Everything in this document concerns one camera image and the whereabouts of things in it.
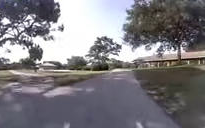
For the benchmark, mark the small pale-roofed building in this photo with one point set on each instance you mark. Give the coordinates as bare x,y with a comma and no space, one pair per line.
46,65

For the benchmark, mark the large spreading tree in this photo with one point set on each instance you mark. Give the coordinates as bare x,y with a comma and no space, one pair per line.
13,16

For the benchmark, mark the huge shady tree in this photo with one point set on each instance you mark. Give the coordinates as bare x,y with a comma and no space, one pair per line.
170,20

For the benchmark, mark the low broad tree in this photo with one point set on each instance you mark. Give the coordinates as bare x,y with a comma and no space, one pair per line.
76,61

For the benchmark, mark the patchy dry grass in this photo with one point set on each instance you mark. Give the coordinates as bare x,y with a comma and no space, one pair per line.
66,76

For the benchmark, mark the long low brown-roofed building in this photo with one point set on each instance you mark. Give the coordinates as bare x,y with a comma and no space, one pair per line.
186,57

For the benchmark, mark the grey asphalt path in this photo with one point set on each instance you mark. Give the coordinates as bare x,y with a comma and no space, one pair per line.
106,100

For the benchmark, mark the tall round tree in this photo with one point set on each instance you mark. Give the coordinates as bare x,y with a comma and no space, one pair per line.
103,49

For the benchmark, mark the small dark tree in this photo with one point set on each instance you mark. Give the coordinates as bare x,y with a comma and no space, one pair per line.
35,52

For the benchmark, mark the shaded green grass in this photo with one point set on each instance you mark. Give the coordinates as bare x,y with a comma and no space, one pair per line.
180,86

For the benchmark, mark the robot's own part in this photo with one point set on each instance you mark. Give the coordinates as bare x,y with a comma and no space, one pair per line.
139,124
66,125

